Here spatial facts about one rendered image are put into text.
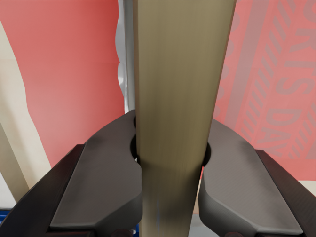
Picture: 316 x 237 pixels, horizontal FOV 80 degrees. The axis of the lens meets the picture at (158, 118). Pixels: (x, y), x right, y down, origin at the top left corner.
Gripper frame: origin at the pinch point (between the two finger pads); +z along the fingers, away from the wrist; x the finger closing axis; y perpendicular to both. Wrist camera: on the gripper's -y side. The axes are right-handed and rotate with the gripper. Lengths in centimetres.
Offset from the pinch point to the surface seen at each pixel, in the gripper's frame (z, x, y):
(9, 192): 10.1, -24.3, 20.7
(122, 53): 13.3, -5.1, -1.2
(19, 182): 12.4, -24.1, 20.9
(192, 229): 110, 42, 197
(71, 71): 13.6, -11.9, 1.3
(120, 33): 13.5, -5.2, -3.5
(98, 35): 13.6, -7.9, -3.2
